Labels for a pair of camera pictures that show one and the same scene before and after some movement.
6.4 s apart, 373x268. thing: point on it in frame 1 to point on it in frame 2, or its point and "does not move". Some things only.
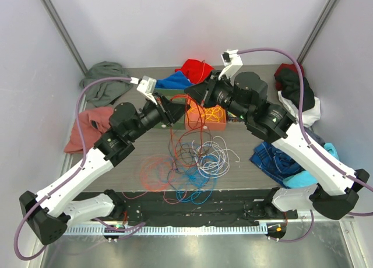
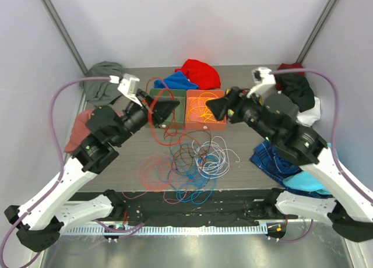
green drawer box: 176,96 does not move
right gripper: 210,86 to 238,100
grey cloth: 105,92 does not move
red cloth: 196,71 does not move
